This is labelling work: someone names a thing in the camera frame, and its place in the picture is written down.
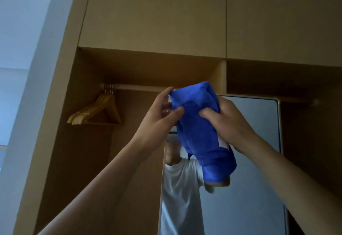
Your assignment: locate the tall framed mirror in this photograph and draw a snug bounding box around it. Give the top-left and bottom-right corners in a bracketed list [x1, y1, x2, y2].
[157, 93, 291, 235]

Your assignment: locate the person's left hand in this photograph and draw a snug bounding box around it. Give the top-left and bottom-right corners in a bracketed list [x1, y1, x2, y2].
[130, 86, 185, 159]

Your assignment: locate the blue microfibre cloth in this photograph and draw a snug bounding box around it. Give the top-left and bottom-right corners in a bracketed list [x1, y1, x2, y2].
[169, 81, 238, 184]

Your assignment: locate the person's right forearm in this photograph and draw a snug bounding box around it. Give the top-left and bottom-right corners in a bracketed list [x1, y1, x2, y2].
[242, 135, 342, 235]

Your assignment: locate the wooden clothes rail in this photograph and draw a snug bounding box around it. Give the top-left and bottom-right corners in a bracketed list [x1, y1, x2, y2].
[100, 83, 177, 93]

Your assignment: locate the wooden wardrobe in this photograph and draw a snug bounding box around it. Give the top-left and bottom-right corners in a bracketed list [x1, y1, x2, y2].
[12, 0, 342, 235]

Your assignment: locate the person's left forearm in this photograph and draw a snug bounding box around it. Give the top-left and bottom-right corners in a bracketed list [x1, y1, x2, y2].
[37, 141, 155, 235]

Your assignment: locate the person's right hand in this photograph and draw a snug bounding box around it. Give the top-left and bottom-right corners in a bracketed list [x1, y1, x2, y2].
[199, 96, 262, 157]

